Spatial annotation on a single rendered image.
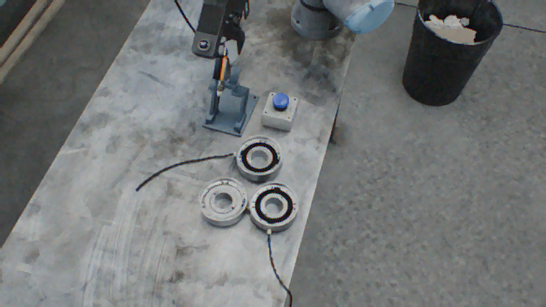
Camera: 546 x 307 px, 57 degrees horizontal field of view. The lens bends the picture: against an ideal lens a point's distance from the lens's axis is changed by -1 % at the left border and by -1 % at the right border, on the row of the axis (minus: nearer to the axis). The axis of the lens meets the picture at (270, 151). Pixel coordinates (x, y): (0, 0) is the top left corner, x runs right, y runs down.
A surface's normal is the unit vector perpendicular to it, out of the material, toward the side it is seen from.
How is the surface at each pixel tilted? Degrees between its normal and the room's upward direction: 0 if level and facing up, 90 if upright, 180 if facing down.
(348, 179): 0
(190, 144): 0
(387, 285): 0
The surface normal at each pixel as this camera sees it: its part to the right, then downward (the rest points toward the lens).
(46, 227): 0.00, -0.54
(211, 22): -0.12, -0.03
